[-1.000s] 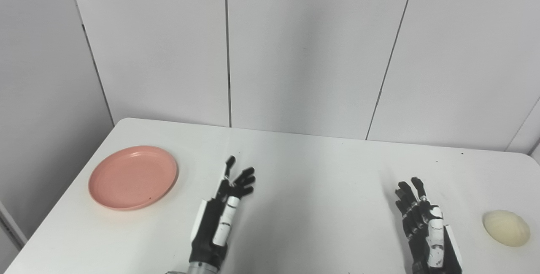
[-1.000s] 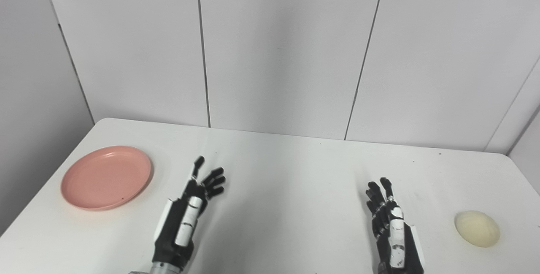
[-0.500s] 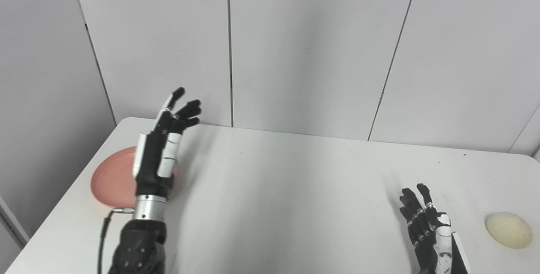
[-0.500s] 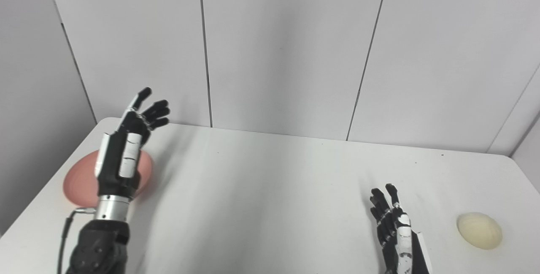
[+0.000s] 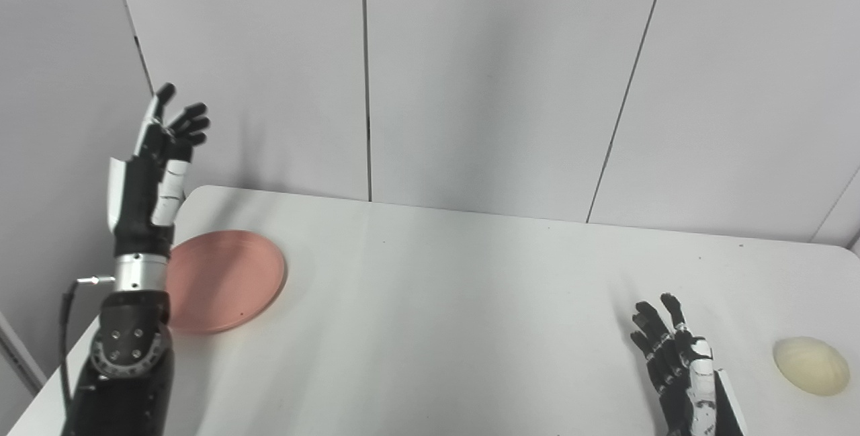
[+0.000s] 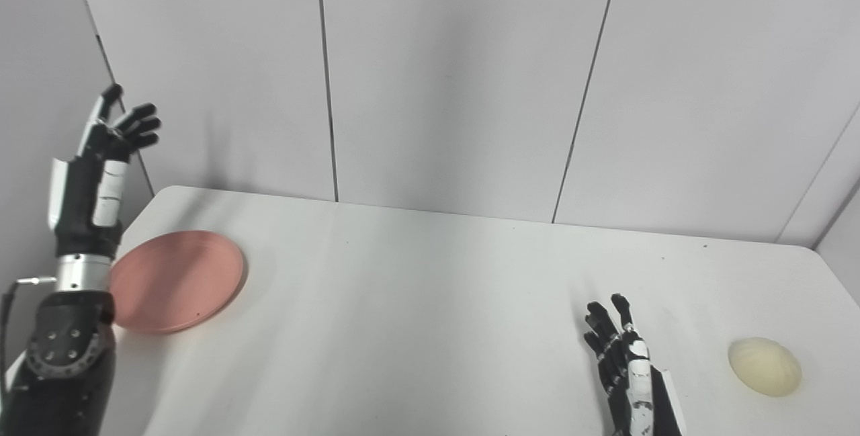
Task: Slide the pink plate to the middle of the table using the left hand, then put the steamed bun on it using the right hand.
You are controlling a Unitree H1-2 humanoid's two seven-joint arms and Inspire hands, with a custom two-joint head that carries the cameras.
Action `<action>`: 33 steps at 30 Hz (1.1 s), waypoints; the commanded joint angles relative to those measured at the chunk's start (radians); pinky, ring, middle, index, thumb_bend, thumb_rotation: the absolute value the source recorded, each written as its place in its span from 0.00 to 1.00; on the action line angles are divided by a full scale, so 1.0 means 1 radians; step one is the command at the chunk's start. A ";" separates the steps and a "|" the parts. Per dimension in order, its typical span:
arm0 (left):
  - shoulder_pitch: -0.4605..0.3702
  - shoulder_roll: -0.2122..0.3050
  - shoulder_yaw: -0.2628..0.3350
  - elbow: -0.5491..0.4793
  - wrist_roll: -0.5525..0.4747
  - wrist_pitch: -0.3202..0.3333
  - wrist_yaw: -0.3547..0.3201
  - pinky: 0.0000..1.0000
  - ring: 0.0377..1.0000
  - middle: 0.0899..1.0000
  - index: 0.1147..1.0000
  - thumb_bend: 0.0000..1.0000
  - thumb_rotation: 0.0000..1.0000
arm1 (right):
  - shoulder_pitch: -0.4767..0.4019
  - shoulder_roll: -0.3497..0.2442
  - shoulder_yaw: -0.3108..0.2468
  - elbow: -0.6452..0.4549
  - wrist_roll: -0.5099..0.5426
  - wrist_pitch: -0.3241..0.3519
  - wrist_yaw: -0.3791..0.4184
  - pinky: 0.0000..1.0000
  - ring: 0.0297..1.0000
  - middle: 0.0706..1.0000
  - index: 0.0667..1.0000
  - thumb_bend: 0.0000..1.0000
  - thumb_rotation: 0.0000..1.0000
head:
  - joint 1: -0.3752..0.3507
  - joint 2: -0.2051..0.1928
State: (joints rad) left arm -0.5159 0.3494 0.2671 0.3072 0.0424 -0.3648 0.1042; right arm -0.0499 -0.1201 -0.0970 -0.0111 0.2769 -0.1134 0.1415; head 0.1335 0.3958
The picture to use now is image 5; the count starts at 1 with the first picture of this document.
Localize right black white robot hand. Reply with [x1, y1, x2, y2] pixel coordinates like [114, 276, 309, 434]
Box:
[630, 293, 748, 436]

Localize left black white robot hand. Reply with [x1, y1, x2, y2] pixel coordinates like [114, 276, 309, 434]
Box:
[107, 83, 211, 259]

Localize pink round plate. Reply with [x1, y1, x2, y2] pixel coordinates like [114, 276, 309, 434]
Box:
[165, 230, 288, 335]

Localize cream steamed bun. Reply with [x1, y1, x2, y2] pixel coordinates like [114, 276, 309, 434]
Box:
[773, 336, 851, 397]

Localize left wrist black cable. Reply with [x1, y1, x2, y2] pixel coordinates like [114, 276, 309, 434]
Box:
[59, 275, 117, 436]

